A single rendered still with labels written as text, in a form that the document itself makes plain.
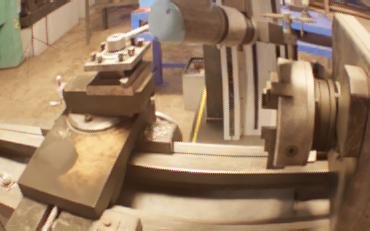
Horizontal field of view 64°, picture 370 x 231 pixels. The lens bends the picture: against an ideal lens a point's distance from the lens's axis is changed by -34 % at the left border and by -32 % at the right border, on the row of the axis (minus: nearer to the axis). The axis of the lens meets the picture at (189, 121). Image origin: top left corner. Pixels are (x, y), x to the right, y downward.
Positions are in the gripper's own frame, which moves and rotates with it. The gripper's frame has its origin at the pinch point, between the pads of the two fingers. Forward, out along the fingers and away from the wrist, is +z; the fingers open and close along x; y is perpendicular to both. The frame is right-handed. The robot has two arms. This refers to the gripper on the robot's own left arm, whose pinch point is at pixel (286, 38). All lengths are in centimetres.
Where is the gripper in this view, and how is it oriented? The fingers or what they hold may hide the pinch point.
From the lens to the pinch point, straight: 88.5
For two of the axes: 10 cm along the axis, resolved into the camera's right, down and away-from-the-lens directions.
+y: -0.5, 9.8, 1.9
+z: 8.3, -0.6, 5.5
